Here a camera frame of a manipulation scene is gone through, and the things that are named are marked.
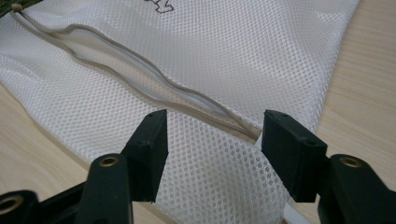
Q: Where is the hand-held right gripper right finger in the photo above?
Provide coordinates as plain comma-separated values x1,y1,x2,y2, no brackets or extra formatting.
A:
261,109,396,224

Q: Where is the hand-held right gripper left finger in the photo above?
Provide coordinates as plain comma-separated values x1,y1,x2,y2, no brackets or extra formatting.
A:
76,108,169,224

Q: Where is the white mesh laundry bag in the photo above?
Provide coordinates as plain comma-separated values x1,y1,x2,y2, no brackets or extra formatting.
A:
0,0,362,224

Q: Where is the green woven basket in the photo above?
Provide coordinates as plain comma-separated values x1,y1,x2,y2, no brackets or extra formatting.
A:
0,0,41,18

